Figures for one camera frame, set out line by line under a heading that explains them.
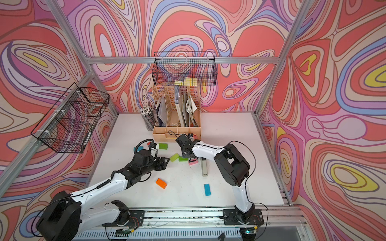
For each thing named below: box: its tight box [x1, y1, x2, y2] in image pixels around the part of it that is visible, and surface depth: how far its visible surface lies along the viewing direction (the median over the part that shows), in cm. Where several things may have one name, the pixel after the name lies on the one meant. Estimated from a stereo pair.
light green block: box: [169, 153, 180, 163], surface depth 96 cm
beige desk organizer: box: [152, 84, 202, 142], surface depth 104 cm
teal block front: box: [204, 183, 212, 197], surface depth 84 cm
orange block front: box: [155, 177, 168, 190], surface depth 86 cm
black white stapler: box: [201, 157, 209, 177], surface depth 90 cm
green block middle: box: [178, 156, 189, 162], surface depth 95 cm
